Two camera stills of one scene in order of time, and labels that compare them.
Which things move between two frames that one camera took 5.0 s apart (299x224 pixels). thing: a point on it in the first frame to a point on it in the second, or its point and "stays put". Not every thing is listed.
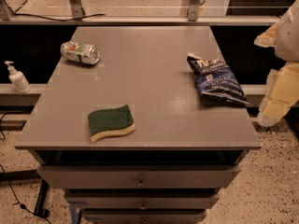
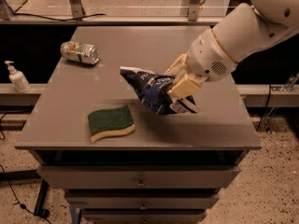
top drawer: x=138 y=176 stays put
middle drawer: x=143 y=200 stays put
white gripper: x=289 y=37 to x=207 y=57
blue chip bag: x=216 y=81 to x=153 y=91
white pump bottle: x=18 y=78 stays put
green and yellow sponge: x=109 y=121 stays put
